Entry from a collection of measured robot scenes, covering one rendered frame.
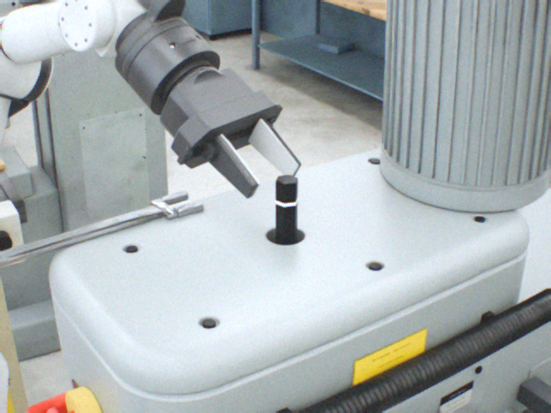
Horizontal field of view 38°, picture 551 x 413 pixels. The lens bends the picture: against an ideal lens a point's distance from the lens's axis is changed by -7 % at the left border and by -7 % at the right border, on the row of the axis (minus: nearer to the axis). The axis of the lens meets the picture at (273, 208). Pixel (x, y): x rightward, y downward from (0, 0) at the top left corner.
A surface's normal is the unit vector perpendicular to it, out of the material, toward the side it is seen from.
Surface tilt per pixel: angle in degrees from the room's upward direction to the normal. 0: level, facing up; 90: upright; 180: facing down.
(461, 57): 90
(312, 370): 90
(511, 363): 90
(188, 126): 52
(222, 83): 30
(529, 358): 90
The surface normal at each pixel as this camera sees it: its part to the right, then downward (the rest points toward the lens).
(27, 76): 0.62, 0.46
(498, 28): -0.04, 0.46
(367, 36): -0.83, 0.26
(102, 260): 0.00, -0.89
